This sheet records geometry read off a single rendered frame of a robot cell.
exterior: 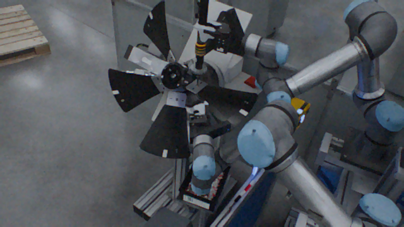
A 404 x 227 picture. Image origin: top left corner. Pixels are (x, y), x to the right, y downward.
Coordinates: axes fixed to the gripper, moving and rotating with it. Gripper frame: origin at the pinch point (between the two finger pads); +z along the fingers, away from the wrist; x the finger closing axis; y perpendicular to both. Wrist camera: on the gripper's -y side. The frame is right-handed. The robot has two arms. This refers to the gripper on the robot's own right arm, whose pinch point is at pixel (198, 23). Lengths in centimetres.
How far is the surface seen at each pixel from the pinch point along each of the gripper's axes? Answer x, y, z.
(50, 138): 21, 148, 131
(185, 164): 10, 96, 5
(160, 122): -15.3, 42.6, 7.7
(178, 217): -64, 23, -27
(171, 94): -5.3, 34.1, 7.9
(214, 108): -8.9, 29.9, -14.2
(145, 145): -24, 51, 10
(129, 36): 89, 78, 96
